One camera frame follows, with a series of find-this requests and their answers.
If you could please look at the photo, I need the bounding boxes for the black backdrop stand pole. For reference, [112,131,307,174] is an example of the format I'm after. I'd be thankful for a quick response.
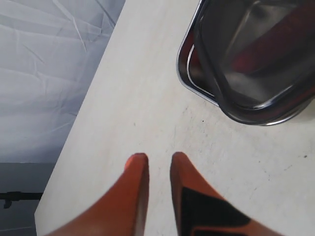
[0,191,43,209]

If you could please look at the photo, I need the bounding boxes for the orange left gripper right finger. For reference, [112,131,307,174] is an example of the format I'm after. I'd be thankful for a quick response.
[170,151,261,236]

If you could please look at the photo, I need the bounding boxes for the steel two-compartment lunch box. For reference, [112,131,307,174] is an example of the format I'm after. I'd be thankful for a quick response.
[176,0,308,127]

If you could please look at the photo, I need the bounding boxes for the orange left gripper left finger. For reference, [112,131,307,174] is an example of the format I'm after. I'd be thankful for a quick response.
[50,153,149,236]

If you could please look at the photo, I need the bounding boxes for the blue-grey backdrop cloth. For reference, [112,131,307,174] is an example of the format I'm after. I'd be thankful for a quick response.
[0,0,124,163]

